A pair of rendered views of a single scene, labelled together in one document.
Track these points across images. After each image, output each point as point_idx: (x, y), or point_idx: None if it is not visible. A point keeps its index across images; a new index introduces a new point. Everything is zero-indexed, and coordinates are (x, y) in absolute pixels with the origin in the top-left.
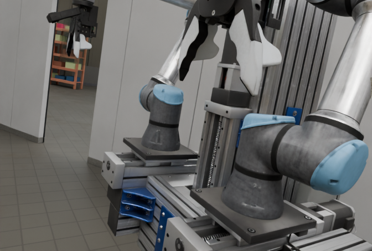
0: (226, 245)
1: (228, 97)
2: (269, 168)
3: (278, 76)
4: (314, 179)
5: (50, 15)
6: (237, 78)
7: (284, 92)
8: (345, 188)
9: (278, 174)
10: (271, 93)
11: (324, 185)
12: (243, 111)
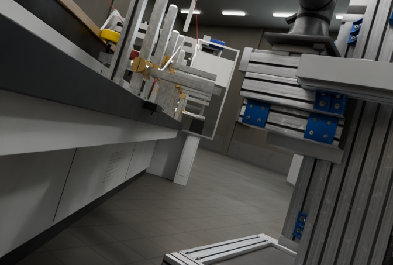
0: (265, 52)
1: (347, 10)
2: (302, 9)
3: None
4: None
5: (286, 17)
6: None
7: None
8: None
9: (309, 12)
10: None
11: None
12: (357, 16)
